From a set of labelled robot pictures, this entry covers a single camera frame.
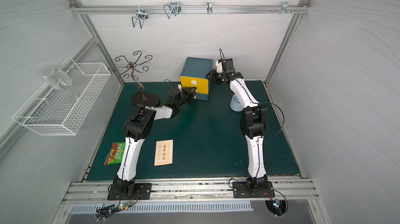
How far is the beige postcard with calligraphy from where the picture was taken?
0.84 metres

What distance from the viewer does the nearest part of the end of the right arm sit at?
0.73 m

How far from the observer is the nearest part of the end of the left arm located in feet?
2.78

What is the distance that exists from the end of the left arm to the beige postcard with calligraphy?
214 millimetres

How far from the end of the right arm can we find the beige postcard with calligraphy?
17.5 inches
